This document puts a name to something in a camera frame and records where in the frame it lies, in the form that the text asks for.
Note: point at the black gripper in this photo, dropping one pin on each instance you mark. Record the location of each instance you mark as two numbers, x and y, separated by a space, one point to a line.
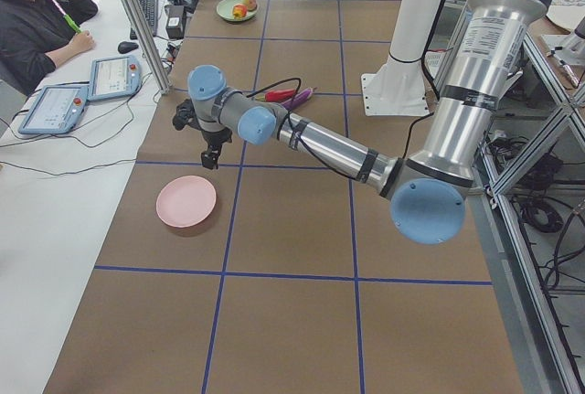
217 139

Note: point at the red chili pepper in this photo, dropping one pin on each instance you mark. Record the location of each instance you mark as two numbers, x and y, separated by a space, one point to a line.
276 95

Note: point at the red pomegranate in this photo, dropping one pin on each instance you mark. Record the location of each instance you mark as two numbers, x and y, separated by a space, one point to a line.
239 11

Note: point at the peach fruit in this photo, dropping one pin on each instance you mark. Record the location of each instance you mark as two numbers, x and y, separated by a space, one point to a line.
251 5

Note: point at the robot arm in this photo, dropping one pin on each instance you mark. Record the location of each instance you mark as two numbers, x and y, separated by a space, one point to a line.
426 189

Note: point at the pink plate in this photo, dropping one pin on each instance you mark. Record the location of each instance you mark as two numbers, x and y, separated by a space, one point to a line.
186 201

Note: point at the purple eggplant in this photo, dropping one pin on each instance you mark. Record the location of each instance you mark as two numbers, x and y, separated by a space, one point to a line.
299 99

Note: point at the blue teach pendant far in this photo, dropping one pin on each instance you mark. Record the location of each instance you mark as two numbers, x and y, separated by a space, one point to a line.
114 77

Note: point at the blue teach pendant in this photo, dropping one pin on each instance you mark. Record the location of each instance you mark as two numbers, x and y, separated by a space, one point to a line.
114 77
56 110

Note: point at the black computer mouse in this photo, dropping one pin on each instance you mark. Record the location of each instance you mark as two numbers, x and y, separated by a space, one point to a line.
127 47

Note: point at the black power adapter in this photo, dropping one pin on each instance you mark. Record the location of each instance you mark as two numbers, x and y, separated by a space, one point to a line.
176 22

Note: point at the green plate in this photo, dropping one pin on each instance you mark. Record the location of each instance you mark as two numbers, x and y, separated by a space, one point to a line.
224 7

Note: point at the blue teach pendant near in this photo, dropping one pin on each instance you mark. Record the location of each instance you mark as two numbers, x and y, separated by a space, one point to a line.
56 110

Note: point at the black keyboard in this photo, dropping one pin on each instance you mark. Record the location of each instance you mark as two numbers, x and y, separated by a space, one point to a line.
150 12

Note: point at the seated person in black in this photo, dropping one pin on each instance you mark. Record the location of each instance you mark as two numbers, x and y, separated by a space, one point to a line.
36 39

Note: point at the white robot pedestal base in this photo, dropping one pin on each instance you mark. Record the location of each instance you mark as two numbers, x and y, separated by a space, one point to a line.
398 88

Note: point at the aluminium frame post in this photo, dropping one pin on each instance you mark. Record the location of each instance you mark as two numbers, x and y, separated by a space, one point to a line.
146 41

